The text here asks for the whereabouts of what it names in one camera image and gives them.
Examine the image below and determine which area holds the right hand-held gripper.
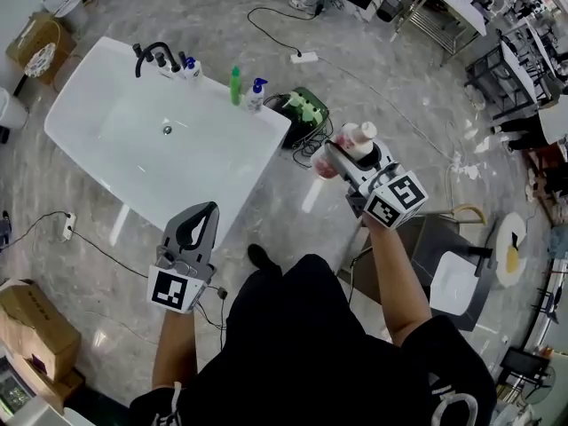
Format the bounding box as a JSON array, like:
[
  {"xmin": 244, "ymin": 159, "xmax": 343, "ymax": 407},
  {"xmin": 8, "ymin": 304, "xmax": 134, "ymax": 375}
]
[{"xmin": 323, "ymin": 139, "xmax": 430, "ymax": 230}]

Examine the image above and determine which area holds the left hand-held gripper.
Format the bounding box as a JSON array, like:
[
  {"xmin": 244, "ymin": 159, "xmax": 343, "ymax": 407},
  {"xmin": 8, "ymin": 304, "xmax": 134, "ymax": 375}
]
[{"xmin": 146, "ymin": 201, "xmax": 220, "ymax": 313}]

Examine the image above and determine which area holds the pink bottle with white cap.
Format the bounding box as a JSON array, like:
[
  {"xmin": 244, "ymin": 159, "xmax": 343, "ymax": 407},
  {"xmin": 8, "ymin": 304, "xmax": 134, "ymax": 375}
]
[{"xmin": 310, "ymin": 121, "xmax": 379, "ymax": 180}]

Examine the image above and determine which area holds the white bathtub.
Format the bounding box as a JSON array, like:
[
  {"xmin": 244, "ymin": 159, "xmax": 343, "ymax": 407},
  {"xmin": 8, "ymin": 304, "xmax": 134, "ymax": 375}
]
[{"xmin": 43, "ymin": 35, "xmax": 293, "ymax": 250}]

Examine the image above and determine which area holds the person's right forearm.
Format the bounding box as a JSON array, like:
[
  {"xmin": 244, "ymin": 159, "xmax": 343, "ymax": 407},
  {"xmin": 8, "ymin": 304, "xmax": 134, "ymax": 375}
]
[{"xmin": 367, "ymin": 219, "xmax": 434, "ymax": 348}]

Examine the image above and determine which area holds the person's left forearm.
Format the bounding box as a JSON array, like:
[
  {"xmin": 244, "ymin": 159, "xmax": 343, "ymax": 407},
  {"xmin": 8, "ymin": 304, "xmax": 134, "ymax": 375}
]
[{"xmin": 152, "ymin": 311, "xmax": 199, "ymax": 390}]

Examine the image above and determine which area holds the black bathtub faucet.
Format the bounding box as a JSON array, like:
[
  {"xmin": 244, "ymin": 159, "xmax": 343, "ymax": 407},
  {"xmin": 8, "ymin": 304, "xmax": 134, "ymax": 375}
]
[{"xmin": 131, "ymin": 41, "xmax": 183, "ymax": 78}]

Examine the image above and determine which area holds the person's left shoe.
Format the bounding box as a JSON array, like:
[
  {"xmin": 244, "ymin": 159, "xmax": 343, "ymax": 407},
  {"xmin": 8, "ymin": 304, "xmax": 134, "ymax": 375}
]
[{"xmin": 247, "ymin": 243, "xmax": 283, "ymax": 277}]

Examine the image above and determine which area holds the green camouflage case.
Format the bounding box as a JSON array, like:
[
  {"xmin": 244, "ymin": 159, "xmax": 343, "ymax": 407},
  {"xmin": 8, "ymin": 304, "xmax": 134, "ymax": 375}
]
[{"xmin": 265, "ymin": 86, "xmax": 330, "ymax": 150}]

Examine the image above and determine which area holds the black vanity cabinet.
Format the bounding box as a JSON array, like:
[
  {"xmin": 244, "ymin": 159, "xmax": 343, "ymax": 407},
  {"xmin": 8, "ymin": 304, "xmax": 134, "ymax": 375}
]
[{"xmin": 336, "ymin": 213, "xmax": 496, "ymax": 332}]

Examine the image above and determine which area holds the yellow curved chair back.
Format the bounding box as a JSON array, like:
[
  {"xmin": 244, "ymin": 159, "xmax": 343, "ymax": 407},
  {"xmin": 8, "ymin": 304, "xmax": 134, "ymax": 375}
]
[{"xmin": 450, "ymin": 202, "xmax": 488, "ymax": 226}]

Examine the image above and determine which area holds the white bottle blue pump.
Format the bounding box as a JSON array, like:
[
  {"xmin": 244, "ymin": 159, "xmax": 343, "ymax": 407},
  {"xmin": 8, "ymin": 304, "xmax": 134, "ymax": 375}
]
[{"xmin": 243, "ymin": 76, "xmax": 269, "ymax": 114}]

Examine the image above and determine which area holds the green bottle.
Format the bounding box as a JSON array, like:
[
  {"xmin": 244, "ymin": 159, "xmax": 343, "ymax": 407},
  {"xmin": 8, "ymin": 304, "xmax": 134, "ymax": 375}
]
[{"xmin": 229, "ymin": 65, "xmax": 243, "ymax": 106}]

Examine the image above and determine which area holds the black mesh waste bin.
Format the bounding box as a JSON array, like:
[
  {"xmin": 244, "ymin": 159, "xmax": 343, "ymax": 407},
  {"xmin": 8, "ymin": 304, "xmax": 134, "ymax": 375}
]
[{"xmin": 375, "ymin": 0, "xmax": 405, "ymax": 23}]

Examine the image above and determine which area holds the black basin faucet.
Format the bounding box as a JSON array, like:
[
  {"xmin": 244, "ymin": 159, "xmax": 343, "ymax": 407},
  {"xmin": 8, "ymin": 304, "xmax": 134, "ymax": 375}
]
[{"xmin": 472, "ymin": 245, "xmax": 498, "ymax": 279}]

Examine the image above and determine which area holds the white washbasin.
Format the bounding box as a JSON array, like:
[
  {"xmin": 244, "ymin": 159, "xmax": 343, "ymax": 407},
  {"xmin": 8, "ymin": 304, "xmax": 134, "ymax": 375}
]
[{"xmin": 429, "ymin": 250, "xmax": 483, "ymax": 317}]

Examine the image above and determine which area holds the round white yellow cushion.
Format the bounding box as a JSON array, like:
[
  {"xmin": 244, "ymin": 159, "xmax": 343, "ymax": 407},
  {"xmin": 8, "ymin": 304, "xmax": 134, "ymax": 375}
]
[{"xmin": 495, "ymin": 210, "xmax": 529, "ymax": 288}]

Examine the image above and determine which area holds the person's black clothing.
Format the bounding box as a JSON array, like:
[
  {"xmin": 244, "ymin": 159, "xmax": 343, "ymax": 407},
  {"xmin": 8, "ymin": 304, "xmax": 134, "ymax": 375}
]
[{"xmin": 128, "ymin": 253, "xmax": 498, "ymax": 426}]

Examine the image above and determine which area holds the white bottle blue label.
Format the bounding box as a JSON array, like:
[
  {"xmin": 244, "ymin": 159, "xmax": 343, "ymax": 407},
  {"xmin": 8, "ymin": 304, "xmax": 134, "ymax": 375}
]
[{"xmin": 179, "ymin": 51, "xmax": 203, "ymax": 82}]

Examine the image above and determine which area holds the large cardboard box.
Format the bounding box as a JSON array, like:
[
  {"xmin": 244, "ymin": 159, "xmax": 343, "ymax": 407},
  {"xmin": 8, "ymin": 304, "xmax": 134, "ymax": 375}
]
[{"xmin": 0, "ymin": 280, "xmax": 83, "ymax": 383}]

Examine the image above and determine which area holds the small cardboard box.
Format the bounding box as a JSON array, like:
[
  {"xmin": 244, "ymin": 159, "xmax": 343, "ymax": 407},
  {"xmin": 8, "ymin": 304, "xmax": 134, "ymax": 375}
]
[{"xmin": 26, "ymin": 357, "xmax": 85, "ymax": 410}]

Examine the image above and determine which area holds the white toilet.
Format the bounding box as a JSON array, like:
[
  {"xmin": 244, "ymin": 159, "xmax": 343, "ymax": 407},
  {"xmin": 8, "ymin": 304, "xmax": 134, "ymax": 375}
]
[
  {"xmin": 0, "ymin": 86, "xmax": 30, "ymax": 130},
  {"xmin": 42, "ymin": 0, "xmax": 88, "ymax": 30}
]

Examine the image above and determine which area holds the white box unit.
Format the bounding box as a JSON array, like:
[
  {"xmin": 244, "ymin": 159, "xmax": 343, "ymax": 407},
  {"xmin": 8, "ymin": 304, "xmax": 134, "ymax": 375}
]
[{"xmin": 0, "ymin": 357, "xmax": 94, "ymax": 426}]

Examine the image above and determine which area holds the round patterned basin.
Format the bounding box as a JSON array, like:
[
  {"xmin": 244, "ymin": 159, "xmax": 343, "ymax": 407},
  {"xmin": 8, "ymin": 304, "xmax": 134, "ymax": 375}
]
[{"xmin": 22, "ymin": 41, "xmax": 58, "ymax": 78}]

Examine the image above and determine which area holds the small black monitor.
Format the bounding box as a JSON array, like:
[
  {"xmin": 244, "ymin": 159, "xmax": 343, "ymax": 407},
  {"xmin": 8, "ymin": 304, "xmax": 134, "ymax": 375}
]
[{"xmin": 501, "ymin": 347, "xmax": 551, "ymax": 383}]

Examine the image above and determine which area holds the white floor cable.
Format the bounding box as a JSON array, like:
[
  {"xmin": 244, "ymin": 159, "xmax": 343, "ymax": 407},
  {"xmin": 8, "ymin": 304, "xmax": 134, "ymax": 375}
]
[{"xmin": 317, "ymin": 55, "xmax": 483, "ymax": 181}]

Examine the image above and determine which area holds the black floor cable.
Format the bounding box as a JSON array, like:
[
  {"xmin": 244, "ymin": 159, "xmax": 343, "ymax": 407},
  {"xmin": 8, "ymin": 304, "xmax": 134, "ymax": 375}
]
[{"xmin": 0, "ymin": 210, "xmax": 150, "ymax": 279}]

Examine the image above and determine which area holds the black frame white top cart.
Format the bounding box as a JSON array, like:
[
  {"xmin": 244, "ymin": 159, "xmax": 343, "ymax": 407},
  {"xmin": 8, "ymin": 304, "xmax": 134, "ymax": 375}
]
[{"xmin": 464, "ymin": 28, "xmax": 560, "ymax": 122}]

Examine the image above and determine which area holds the black power cable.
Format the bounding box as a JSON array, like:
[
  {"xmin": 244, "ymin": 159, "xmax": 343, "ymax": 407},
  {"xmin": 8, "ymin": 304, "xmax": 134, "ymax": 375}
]
[{"xmin": 247, "ymin": 5, "xmax": 320, "ymax": 57}]

